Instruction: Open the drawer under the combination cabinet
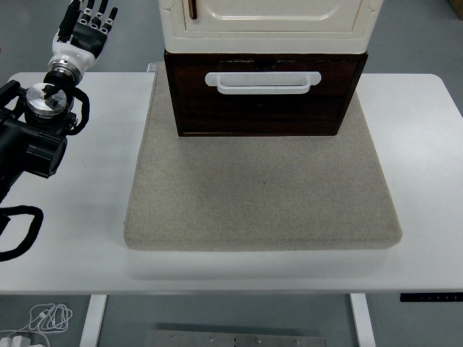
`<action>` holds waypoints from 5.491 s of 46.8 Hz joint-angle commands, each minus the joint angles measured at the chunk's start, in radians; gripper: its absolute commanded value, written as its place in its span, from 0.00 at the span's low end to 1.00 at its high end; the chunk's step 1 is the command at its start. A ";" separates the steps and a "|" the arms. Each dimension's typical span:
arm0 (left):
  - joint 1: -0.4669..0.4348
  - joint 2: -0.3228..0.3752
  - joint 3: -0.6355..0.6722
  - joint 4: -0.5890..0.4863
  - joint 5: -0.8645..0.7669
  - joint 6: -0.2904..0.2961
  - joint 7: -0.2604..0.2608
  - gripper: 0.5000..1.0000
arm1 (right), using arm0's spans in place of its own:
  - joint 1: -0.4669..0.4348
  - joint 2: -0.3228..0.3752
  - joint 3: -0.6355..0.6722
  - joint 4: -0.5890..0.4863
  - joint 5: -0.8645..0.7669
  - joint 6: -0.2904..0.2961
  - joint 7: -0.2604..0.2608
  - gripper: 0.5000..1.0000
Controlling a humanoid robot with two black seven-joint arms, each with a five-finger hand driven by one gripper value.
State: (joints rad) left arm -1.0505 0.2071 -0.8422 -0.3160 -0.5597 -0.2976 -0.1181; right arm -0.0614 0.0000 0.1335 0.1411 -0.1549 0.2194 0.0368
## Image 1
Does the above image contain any black table control panel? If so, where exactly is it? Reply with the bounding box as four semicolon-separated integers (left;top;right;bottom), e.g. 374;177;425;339
399;292;463;303

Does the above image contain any white table leg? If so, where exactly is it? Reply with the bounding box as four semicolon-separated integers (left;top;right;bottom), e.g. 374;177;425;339
78;294;109;347
349;293;377;347

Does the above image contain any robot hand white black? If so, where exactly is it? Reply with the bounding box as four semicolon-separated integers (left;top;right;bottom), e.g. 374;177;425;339
51;0;119;70

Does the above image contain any dark wooden drawer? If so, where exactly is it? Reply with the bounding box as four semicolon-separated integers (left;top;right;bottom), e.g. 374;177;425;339
169;57;362;98

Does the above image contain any grey felt mat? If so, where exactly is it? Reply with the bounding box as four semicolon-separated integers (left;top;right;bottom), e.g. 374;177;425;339
123;61;404;253

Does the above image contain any white charger block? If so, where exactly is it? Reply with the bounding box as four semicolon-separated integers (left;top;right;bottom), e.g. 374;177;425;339
0;334;33;347

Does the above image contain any white coiled cable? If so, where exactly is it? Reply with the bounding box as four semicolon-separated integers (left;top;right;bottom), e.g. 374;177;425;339
0;302;74;347

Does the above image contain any white drawer handle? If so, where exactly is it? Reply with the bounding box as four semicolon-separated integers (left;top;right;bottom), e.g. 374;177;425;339
204;71;322;95

